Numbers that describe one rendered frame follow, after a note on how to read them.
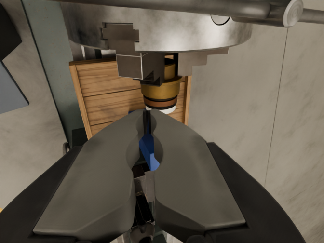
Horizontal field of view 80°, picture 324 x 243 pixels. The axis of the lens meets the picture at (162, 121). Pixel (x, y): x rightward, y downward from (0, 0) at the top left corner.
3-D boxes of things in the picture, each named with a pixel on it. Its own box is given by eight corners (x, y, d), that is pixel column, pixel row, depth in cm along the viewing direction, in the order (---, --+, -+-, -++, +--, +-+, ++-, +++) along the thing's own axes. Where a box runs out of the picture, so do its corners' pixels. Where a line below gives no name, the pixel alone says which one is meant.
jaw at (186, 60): (181, 15, 33) (244, 14, 35) (173, 13, 37) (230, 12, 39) (178, 77, 39) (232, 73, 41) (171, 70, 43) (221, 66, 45)
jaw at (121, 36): (140, 15, 33) (100, 22, 23) (168, 16, 31) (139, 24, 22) (143, 78, 39) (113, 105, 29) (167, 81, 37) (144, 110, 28)
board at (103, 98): (68, 61, 52) (68, 65, 49) (187, 49, 64) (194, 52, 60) (90, 147, 68) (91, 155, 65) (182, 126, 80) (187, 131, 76)
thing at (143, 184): (112, 172, 64) (114, 184, 60) (141, 164, 67) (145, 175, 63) (119, 210, 75) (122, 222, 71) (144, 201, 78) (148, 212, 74)
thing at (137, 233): (128, 229, 57) (130, 239, 55) (154, 219, 60) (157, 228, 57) (130, 243, 62) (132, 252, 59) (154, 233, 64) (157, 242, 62)
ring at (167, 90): (144, 70, 34) (147, 115, 39) (192, 64, 37) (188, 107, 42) (131, 58, 41) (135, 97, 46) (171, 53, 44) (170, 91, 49)
